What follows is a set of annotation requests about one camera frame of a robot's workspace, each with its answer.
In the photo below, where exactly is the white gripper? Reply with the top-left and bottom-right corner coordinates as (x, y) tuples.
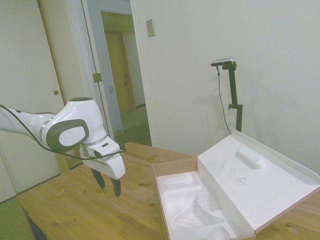
(79, 144), (126, 198)

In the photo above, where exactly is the cardboard box with white lid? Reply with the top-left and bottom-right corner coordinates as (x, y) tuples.
(152, 127), (320, 240)

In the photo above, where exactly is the white moulded foam insert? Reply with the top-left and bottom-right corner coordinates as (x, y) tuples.
(155, 170), (238, 240)

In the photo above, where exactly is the green upholstered chair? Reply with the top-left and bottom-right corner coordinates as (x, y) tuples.
(0, 197), (36, 240)

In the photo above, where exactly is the white open door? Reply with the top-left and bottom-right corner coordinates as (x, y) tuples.
(81, 0), (124, 138)

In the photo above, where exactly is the wooden hallway door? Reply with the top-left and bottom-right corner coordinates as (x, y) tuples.
(104, 30), (137, 113)

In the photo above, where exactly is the white closet door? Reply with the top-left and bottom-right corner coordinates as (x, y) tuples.
(0, 0), (66, 201)

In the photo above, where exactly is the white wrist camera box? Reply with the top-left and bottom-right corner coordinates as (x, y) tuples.
(87, 140), (120, 159)

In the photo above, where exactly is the grey camera cable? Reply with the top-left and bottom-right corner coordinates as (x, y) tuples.
(215, 65), (232, 135)

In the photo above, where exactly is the black camera stand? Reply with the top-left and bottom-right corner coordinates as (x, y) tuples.
(221, 62), (244, 133)

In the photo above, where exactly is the beige wall switch plate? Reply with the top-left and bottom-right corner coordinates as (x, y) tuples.
(146, 19), (156, 39)

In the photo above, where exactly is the silver camera on stand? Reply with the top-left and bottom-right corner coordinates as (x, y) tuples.
(210, 57), (236, 67)

